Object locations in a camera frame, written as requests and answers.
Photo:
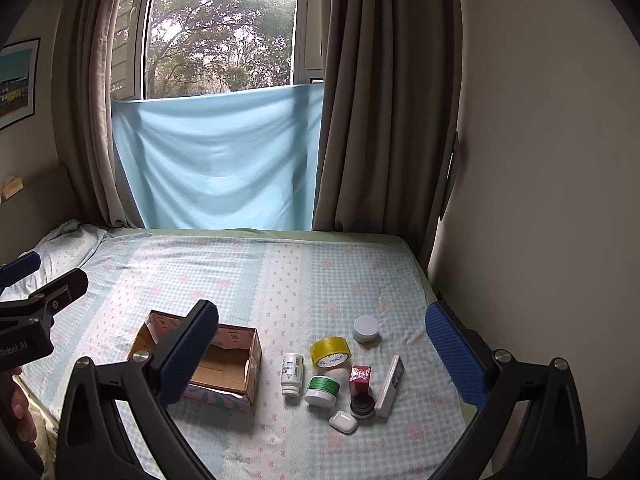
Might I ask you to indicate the person's left hand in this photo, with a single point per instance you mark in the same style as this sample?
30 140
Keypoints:
16 400

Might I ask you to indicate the wall poster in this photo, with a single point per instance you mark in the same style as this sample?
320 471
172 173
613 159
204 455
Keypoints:
17 85

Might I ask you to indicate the open cardboard box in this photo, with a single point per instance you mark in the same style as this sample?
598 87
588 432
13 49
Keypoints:
225 367

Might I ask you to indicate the light blue cloth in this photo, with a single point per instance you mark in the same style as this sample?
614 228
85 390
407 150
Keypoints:
215 160

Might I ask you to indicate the brown curtain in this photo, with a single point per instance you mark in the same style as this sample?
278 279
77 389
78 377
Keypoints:
90 110
380 110

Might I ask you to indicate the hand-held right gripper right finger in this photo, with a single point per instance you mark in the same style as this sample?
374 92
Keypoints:
457 355

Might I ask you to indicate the checked floral blanket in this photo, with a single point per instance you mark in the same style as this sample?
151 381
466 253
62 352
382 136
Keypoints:
300 285

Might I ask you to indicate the small red box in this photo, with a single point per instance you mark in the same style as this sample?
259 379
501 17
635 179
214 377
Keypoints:
360 379

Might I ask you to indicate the white remote control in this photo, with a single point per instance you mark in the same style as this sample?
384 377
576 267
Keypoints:
389 385

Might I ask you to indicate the floral pillow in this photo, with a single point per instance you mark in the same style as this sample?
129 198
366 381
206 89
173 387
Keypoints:
60 247

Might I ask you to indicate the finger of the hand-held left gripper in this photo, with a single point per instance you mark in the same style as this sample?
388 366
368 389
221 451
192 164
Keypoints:
20 266
59 292

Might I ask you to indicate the green label cream jar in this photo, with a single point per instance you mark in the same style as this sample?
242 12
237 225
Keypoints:
322 389

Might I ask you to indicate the white round plate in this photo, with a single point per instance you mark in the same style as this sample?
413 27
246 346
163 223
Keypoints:
366 327

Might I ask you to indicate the small black jar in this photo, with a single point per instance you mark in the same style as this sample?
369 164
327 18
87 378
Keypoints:
362 406

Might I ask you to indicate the white earbuds case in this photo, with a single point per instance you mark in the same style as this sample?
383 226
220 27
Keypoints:
343 421

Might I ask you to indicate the white pill bottle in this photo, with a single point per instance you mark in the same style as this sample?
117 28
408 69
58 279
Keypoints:
292 372

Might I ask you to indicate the window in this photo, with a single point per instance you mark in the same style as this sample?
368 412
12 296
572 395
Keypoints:
215 25

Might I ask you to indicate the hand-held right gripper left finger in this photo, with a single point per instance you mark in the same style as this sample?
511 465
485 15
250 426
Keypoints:
189 357

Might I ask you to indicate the yellow tape roll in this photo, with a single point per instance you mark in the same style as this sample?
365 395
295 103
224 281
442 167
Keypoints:
327 355

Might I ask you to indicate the beige headboard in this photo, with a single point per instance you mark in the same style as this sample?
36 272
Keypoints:
35 200

